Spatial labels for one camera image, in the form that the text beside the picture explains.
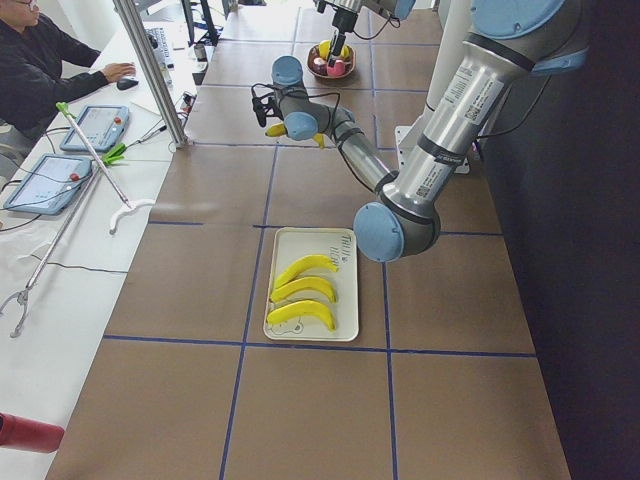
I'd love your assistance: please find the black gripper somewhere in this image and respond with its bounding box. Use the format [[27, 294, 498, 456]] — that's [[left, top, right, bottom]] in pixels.
[[329, 0, 360, 67], [250, 83, 284, 127]]

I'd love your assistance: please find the yellow banana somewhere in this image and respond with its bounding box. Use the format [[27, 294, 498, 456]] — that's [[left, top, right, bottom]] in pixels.
[[265, 122, 325, 149], [266, 300, 336, 331], [269, 276, 337, 303], [273, 254, 339, 288]]

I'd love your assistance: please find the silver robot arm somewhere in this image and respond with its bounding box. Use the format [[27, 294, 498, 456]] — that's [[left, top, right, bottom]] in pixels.
[[252, 1, 594, 262], [314, 0, 415, 66]]

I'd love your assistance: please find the brown wicker basket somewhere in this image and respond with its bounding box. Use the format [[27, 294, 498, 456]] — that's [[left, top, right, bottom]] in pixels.
[[306, 41, 356, 79]]

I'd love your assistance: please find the pink red apple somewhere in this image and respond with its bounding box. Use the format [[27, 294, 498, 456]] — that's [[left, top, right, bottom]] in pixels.
[[326, 59, 347, 78]]

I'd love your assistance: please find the keyboard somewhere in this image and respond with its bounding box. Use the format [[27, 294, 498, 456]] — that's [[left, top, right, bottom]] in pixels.
[[145, 27, 174, 69]]

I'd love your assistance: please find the black computer mouse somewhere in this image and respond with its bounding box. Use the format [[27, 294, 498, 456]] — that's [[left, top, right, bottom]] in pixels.
[[116, 77, 138, 91]]

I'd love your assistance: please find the white rectangular tray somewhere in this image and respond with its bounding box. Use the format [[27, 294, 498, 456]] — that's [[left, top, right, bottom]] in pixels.
[[262, 227, 359, 342]]

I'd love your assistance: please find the far teach pendant tablet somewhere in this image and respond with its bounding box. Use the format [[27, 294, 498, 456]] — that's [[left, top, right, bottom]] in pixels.
[[75, 105, 130, 153]]

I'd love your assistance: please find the teach pendant tablet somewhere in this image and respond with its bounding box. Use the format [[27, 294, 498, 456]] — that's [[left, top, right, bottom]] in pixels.
[[3, 154, 93, 215], [75, 105, 130, 153]]

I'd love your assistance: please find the near teach pendant tablet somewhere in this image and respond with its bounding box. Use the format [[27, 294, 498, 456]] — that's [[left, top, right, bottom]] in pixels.
[[3, 154, 93, 215]]

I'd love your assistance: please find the person in black sweater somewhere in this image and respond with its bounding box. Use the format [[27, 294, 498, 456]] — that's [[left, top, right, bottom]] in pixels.
[[1, 1, 136, 139]]

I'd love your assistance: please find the silver reacher grabber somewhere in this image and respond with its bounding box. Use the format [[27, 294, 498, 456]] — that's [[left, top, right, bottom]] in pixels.
[[1, 173, 100, 339]]

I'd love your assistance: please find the red bottle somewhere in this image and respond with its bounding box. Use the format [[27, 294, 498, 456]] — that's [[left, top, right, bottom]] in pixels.
[[1, 413, 65, 453]]

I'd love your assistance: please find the aluminium frame post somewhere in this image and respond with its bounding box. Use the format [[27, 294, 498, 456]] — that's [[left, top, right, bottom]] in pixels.
[[113, 0, 188, 149]]

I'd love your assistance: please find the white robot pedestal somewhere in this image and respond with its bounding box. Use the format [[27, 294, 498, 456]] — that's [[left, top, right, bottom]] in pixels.
[[395, 0, 471, 169]]

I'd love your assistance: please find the green handled reacher grabber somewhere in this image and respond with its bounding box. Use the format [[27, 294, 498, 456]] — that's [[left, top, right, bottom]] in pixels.
[[56, 102, 155, 235]]

